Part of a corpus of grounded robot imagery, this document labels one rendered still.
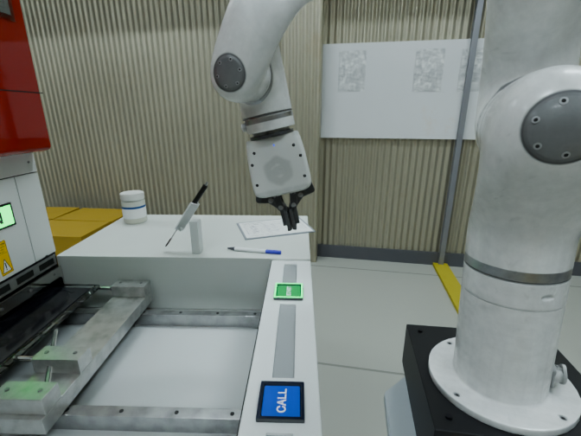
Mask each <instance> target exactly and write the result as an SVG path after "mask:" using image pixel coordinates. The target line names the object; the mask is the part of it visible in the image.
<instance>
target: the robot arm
mask: <svg viewBox="0 0 581 436"><path fill-rule="evenodd" d="M311 1H314V0H230V2H229V4H228V6H227V10H226V13H225V15H224V17H223V20H222V23H221V26H220V31H219V34H218V36H217V39H216V43H215V45H214V51H213V55H212V60H211V67H210V75H211V81H212V84H213V87H214V89H215V91H216V92H217V93H218V94H219V95H220V96H221V97H222V98H224V99H226V100H228V101H231V102H235V103H239V108H240V111H241V115H242V118H243V121H245V123H244V124H242V125H241V130H242V131H243V132H245V131H246V132H247V133H248V135H250V134H252V135H253V137H251V138H250V139H251V140H250V141H247V142H246V153H247V160H248V165H249V170H250V175H251V179H252V187H253V191H254V194H255V196H256V202H257V203H270V204H271V205H272V206H274V207H275V208H277V209H278V210H279V211H280V213H281V217H282V221H283V224H284V226H287V228H288V231H291V230H292V229H294V230H297V223H300V221H299V216H298V212H297V205H298V203H299V202H300V201H301V200H302V198H303V197H304V196H306V195H308V194H310V193H313V192H314V191H315V188H314V185H313V183H312V181H311V177H310V168H309V165H308V161H307V157H306V154H305V150H304V147H303V142H302V139H301V137H300V135H299V132H298V131H293V128H290V127H289V126H290V125H294V124H295V121H294V117H293V112H292V110H291V109H292V108H291V100H290V95H289V91H288V87H287V82H286V78H285V73H284V65H283V61H282V56H281V52H280V47H279V42H280V41H281V39H282V37H283V35H284V32H285V31H286V30H287V28H288V26H289V25H290V23H291V21H292V20H293V18H294V17H295V15H296V14H297V12H298V11H299V10H300V9H301V8H302V7H303V6H304V5H305V4H306V3H308V2H311ZM580 52H581V0H487V9H486V24H485V36H484V46H483V55H482V71H481V79H480V87H479V95H478V101H477V108H476V121H475V135H476V143H477V146H478V149H479V151H480V158H479V167H478V174H477V180H476V189H475V194H474V199H473V202H472V207H471V210H470V214H469V222H468V228H467V235H466V243H465V252H464V261H463V276H462V284H461V292H460V301H459V309H458V317H457V326H456V337H453V338H450V339H447V340H444V341H442V342H441V343H439V344H437V345H436V346H435V347H434V348H433V349H432V350H431V353H430V355H429V363H428V368H429V373H430V376H431V379H432V381H433V382H434V384H435V385H436V387H437V389H438V390H439V391H440V392H441V393H442V395H443V396H444V397H445V398H446V399H448V400H449V401H450V402H451V403H452V404H454V405H455V406H456V407H458V408H459V409H461V410H462V411H464V412H465V413H466V414H468V415H469V416H471V417H473V418H475V419H477V420H479V421H481V422H482V423H485V424H487V425H489V426H492V427H495V428H497V429H500V430H503V431H506V432H509V433H515V434H519V435H524V436H558V435H560V434H563V433H568V432H569V431H571V430H572V429H573V428H574V427H575V426H576V425H577V423H578V422H579V419H580V415H581V398H580V396H579V394H578V391H577V390H576V389H575V387H574V386H573V385H572V383H571V382H570V381H569V380H568V379H567V369H566V366H565V365H564V364H561V363H560V365H556V364H554V363H555V358H556V354H557V349H558V345H559V337H560V332H561V328H562V323H563V319H564V315H565V307H566V302H567V298H568V293H569V289H570V284H571V275H572V271H573V267H574V262H575V258H576V253H577V249H578V242H579V239H580V236H581V66H579V59H580ZM289 193H290V204H289V207H287V206H286V203H284V199H283V197H282V195H284V194H289Z"/></svg>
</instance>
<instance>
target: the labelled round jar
mask: <svg viewBox="0 0 581 436"><path fill-rule="evenodd" d="M119 195H120V200H121V207H122V213H123V218H124V222H125V223H127V224H138V223H142V222H145V221H147V220H148V218H147V211H146V205H145V199H144V192H143V191H142V190H128V191H124V192H121V193H120V194H119Z"/></svg>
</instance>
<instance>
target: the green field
mask: <svg viewBox="0 0 581 436"><path fill-rule="evenodd" d="M13 223H15V222H14V218H13V214H12V211H11V208H10V205H7V206H3V207H1V208H0V228H4V227H6V226H9V225H10V224H13Z"/></svg>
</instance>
